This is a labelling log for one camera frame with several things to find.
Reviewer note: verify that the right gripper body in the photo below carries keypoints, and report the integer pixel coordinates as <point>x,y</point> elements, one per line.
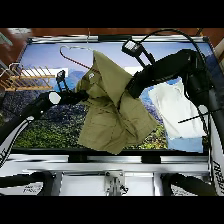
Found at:
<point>136,85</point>

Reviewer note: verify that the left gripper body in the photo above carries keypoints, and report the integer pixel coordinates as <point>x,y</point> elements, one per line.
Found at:
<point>74,97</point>

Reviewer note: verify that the olive green shirt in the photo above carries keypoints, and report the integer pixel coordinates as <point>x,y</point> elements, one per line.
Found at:
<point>113,113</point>

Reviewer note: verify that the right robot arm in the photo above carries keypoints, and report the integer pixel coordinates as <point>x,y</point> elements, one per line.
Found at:
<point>173,65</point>

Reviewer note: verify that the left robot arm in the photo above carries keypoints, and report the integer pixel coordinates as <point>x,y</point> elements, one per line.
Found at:
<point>30,111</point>

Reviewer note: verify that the red-brown clothes hanger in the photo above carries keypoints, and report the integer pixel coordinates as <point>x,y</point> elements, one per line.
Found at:
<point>75,62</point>

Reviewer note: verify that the white garment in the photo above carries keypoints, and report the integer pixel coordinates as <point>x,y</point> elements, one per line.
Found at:
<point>176,110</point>

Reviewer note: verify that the light blue garment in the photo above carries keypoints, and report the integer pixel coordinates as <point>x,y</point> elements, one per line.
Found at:
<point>185,145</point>

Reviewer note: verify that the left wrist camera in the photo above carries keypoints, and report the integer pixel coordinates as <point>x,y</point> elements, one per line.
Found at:
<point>61,77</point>

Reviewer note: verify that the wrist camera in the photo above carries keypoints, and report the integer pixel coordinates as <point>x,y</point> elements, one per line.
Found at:
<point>61,77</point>
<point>133,47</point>

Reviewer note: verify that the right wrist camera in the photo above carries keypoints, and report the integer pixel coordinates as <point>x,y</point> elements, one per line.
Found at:
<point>133,47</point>

